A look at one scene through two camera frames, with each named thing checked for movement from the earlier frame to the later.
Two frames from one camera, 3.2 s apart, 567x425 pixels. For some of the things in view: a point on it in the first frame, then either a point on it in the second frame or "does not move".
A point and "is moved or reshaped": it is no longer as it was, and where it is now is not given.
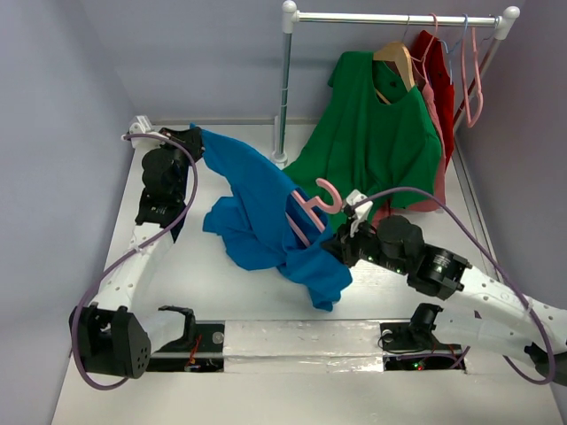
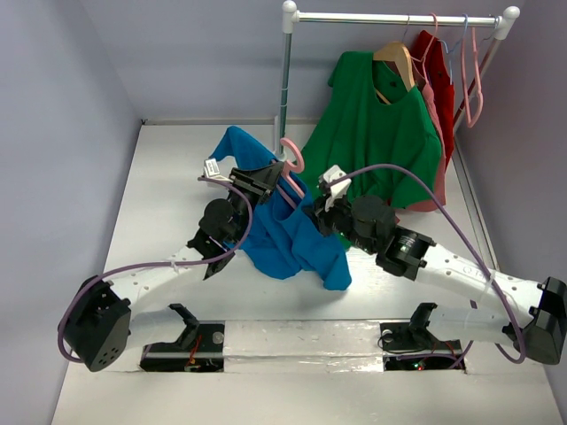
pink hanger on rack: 471,124 does not move
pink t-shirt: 427,96 does not move
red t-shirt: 432,64 does not move
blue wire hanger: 448,51 does not move
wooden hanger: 398,52 does not move
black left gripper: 191,137 to 261,181
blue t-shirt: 260,224 is moved or reshaped
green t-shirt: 371,133 does not move
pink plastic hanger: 317,203 is moved or reshaped
